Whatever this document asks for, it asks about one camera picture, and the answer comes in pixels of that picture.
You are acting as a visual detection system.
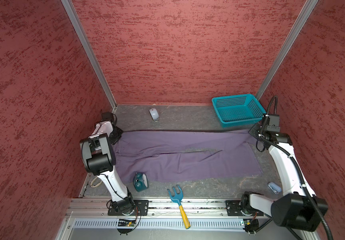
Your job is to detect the aluminium corner post left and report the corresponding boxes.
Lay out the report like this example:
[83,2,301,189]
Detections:
[61,0,118,113]

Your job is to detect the blue garden fork yellow handle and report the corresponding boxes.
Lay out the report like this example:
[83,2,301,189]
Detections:
[167,185,191,230]

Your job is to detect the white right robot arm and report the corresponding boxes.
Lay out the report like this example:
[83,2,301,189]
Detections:
[239,123,328,232]

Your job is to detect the left circuit board with wires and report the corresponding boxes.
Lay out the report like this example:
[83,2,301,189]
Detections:
[117,205,142,236]

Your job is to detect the right circuit board with wires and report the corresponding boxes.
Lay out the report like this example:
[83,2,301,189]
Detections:
[243,216,259,235]

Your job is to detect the black corrugated cable conduit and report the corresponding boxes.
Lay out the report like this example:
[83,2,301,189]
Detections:
[255,95,335,240]

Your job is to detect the white computer mouse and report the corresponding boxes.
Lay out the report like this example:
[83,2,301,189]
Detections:
[149,108,160,122]

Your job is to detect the circuit board with wires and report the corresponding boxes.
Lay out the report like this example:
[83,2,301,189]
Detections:
[243,216,259,235]
[117,205,142,236]

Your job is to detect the teal plastic mesh basket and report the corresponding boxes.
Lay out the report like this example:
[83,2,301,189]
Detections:
[211,94,266,128]

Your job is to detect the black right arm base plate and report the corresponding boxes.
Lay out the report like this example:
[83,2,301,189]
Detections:
[225,200,264,217]

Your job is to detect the purple trousers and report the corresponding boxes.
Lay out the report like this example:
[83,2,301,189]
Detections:
[113,130,262,184]

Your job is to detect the small light blue object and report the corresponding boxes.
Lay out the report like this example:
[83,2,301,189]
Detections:
[267,182,282,195]

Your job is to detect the aluminium corner post right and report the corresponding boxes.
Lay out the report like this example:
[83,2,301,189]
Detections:
[255,0,318,100]

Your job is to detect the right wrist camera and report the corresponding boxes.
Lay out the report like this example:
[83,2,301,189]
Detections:
[261,114,280,133]

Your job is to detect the teal tape dispenser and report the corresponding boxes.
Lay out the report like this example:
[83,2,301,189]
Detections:
[133,173,149,192]

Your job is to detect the aluminium corner post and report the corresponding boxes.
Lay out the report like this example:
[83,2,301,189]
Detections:
[255,0,318,100]
[61,0,118,113]

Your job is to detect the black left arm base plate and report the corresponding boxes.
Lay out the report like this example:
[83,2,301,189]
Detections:
[106,200,150,217]

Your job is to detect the aluminium front rail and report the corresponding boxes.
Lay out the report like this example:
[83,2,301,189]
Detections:
[66,198,269,232]

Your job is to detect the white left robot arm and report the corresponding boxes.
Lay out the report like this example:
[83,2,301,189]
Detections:
[80,121,137,216]

